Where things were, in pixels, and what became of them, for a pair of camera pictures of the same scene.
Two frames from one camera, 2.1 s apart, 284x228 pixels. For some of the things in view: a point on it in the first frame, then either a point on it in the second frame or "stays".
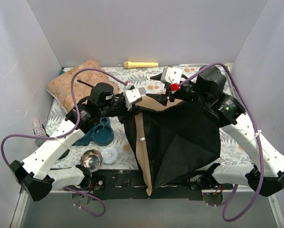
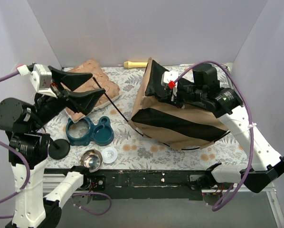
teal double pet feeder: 101,134 stays
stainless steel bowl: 91,159 stays
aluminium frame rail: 279,218 stays
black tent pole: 85,83 → 115,105
